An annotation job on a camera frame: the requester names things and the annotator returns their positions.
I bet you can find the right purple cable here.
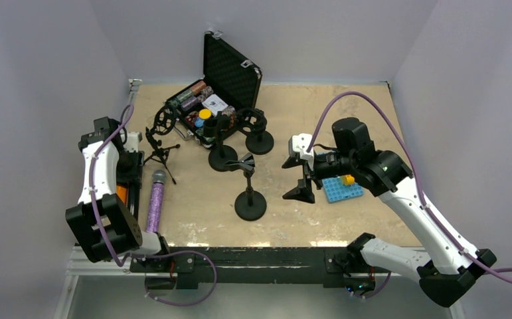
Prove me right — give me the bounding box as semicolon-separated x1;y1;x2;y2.
306;91;512;289

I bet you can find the black round base clip stand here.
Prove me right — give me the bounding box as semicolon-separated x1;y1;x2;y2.
203;112;238;172

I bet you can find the blue lego baseplate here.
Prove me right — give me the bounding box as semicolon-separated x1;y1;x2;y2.
321;176;365;203

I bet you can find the orange lego brick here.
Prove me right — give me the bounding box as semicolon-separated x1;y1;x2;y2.
340;175;355;185

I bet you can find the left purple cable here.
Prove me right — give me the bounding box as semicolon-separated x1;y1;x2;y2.
88;104;218;308

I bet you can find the black shock mount round stand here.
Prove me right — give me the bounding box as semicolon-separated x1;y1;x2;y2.
236;108;274;155

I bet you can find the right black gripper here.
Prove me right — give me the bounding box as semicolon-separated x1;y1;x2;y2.
282;151;356;203

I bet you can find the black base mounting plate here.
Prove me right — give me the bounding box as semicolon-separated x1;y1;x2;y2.
130;247;387;290

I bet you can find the purple glitter microphone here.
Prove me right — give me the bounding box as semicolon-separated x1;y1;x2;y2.
145;169;167;233

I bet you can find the orange microphone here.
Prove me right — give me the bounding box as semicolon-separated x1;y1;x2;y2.
116;184;128;205

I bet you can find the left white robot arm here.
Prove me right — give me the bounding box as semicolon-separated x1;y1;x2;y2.
65;117;172;272

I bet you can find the black poker chip case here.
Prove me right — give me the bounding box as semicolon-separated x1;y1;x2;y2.
155;31;262;148

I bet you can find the purple cable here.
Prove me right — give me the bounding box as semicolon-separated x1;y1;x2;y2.
306;91;512;289
88;104;218;308

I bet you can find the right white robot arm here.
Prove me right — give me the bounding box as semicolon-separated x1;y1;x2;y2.
284;118;497;308

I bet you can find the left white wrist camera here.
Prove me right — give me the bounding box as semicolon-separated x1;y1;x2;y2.
124;132;142;153

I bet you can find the black tripod shock mount stand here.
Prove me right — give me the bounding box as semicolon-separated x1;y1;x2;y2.
144;104;181;185

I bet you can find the white card deck box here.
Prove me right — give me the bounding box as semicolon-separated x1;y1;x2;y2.
202;94;229;116

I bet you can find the black microphone silver grille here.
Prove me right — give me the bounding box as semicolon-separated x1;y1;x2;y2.
127;151;144;220

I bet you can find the yellow round chip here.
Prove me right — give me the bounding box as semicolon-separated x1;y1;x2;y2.
198;108;212;120

